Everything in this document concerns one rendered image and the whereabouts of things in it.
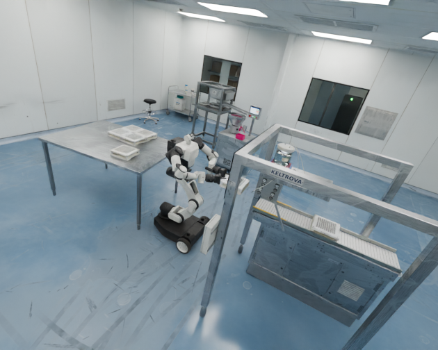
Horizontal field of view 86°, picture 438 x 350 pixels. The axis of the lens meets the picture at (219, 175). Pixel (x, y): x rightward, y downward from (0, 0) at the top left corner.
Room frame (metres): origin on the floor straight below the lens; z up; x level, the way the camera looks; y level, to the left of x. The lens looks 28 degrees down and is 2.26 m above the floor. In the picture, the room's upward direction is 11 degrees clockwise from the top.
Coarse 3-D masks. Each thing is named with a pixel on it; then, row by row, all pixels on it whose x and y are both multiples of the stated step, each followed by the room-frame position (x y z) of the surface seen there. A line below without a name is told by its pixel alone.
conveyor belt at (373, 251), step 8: (264, 200) 2.16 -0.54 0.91; (264, 208) 2.00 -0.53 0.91; (272, 208) 2.03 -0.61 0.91; (280, 208) 2.06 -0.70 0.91; (280, 216) 1.92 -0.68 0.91; (288, 216) 1.95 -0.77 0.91; (296, 216) 1.98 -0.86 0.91; (304, 216) 2.01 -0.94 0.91; (304, 224) 1.86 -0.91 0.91; (344, 240) 1.74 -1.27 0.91; (352, 240) 1.77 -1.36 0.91; (360, 240) 1.79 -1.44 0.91; (352, 248) 1.66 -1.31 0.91; (360, 248) 1.68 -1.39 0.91; (368, 248) 1.70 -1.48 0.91; (376, 248) 1.72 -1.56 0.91; (376, 256) 1.61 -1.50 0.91; (384, 256) 1.63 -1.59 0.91; (392, 256) 1.65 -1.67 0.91; (392, 264) 1.55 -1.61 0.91
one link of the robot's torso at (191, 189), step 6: (180, 180) 2.32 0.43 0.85; (192, 180) 2.44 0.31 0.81; (186, 186) 2.30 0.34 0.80; (192, 186) 2.40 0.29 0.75; (186, 192) 2.33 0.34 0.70; (192, 192) 2.30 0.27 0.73; (198, 192) 2.37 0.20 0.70; (192, 198) 2.30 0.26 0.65; (198, 198) 2.31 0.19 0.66; (198, 204) 2.26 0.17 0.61
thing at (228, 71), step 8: (208, 56) 8.03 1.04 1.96; (208, 64) 8.02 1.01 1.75; (216, 64) 7.90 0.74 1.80; (224, 64) 7.80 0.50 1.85; (232, 64) 7.69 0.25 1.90; (240, 64) 7.59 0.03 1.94; (208, 72) 8.00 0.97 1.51; (216, 72) 7.88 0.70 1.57; (224, 72) 7.78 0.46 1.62; (232, 72) 7.67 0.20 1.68; (240, 72) 7.57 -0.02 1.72; (208, 80) 7.99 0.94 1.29; (216, 80) 7.87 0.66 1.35; (224, 80) 7.76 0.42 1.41; (232, 80) 7.65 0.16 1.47; (200, 88) 8.08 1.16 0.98; (208, 88) 7.97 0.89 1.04
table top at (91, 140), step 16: (80, 128) 3.13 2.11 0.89; (96, 128) 3.24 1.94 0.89; (112, 128) 3.37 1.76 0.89; (64, 144) 2.55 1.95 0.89; (80, 144) 2.63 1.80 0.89; (96, 144) 2.72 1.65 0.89; (112, 144) 2.82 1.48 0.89; (128, 144) 2.91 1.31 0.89; (144, 144) 3.02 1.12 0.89; (160, 144) 3.13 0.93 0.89; (112, 160) 2.39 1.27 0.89; (128, 160) 2.47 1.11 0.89; (144, 160) 2.55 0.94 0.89; (160, 160) 2.65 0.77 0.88
